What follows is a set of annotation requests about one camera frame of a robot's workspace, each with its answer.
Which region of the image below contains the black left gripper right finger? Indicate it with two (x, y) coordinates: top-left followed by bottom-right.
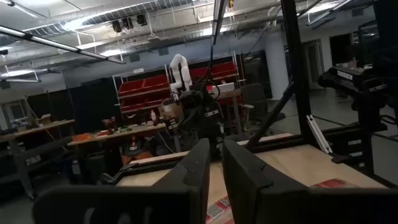
(222, 139), (398, 224)

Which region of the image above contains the white aluminium bar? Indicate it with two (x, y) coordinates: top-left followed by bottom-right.
(306, 114), (333, 155)

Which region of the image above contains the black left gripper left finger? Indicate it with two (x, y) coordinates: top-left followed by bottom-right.
(32, 138), (211, 224)

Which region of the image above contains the red popcorn bag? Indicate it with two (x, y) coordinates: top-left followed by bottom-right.
(206, 195), (234, 224)
(312, 178), (358, 189)

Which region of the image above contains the wooden workbench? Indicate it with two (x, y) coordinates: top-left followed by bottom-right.
(0, 119), (75, 200)
(67, 123), (167, 156)

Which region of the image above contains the black office chair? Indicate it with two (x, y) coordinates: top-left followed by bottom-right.
(241, 82), (285, 125)

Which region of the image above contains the shelf with red bins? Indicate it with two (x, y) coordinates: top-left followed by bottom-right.
(112, 51), (246, 114)

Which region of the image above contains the ceiling light bar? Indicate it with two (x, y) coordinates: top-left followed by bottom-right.
(0, 24), (127, 65)

